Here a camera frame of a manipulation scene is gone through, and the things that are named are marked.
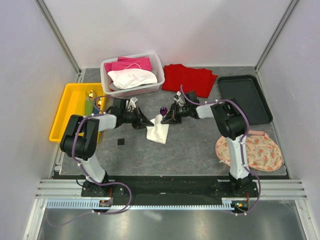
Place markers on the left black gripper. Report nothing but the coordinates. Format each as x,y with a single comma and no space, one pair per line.
141,121

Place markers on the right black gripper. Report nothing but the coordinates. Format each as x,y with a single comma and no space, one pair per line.
173,117

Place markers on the white paper napkin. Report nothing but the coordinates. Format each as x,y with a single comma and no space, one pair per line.
158,132

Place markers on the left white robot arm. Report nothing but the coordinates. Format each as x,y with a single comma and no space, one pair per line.
80,137

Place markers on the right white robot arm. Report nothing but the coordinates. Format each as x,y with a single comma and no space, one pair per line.
232,125

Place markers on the gold utensil in blue napkin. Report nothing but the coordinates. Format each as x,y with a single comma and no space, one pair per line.
99,102

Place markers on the gold utensil in green napkin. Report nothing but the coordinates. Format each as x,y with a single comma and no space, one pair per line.
91,95

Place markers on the small black square marker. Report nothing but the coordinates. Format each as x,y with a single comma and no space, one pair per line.
120,141

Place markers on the white cloth in basket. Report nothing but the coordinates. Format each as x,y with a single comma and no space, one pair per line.
131,78

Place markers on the white plastic basket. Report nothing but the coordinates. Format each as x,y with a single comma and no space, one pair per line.
111,90

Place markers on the red folded cloth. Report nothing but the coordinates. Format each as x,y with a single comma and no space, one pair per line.
200,80

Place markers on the pink cloth in basket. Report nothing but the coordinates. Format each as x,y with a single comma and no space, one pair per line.
124,63

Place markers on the yellow plastic tray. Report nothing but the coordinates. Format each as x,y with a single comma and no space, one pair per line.
73,103

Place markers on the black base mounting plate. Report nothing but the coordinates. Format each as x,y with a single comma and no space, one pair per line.
170,190

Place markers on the black plastic tray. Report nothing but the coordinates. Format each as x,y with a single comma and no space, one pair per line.
246,90

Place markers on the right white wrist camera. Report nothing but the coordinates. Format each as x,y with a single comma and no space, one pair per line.
177,98

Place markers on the grey slotted cable duct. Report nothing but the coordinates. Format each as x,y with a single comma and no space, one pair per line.
110,204

